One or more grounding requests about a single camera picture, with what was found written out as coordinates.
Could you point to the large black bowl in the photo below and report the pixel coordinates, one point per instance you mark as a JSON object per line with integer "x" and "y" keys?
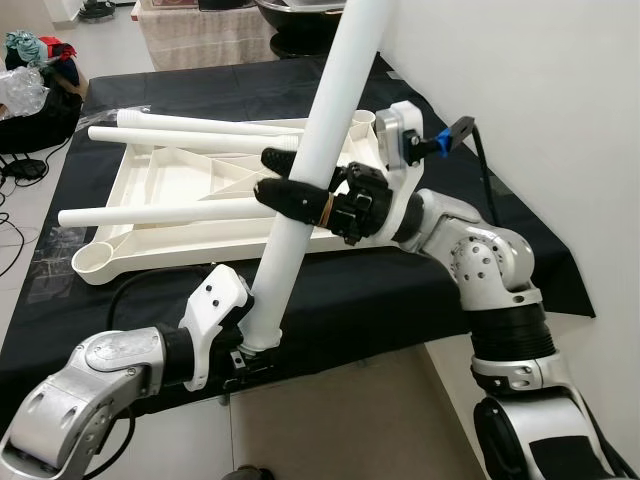
{"x": 300, "y": 25}

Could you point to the black round floor object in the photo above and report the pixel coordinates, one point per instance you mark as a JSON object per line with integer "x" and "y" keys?
{"x": 98, "y": 12}

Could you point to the clear crumpled plastic bag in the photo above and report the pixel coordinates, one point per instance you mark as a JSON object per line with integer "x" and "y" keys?
{"x": 20, "y": 90}

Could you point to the beige cloth covered shelf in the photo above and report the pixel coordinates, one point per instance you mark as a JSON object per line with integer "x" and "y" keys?
{"x": 200, "y": 40}

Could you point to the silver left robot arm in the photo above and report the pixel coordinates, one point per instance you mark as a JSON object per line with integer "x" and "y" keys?
{"x": 90, "y": 370}

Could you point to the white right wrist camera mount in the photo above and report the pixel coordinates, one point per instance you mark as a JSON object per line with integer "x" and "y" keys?
{"x": 395, "y": 125}

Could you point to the teal cloth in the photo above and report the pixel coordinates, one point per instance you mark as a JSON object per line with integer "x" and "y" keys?
{"x": 22, "y": 42}

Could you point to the white plastic children table top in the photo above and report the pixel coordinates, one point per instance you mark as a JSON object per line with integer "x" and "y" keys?
{"x": 170, "y": 180}

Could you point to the black bag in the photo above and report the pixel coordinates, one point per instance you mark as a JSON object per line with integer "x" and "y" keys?
{"x": 55, "y": 125}

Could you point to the black tablecloth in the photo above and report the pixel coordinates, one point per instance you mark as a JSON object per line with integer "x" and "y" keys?
{"x": 400, "y": 290}

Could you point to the black power adapter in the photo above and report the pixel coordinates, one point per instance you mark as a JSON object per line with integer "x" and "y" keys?
{"x": 25, "y": 170}

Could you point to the red bag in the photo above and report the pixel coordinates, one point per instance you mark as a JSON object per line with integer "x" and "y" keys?
{"x": 60, "y": 48}

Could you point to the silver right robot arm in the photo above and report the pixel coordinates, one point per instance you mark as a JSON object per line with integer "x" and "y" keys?
{"x": 480, "y": 260}

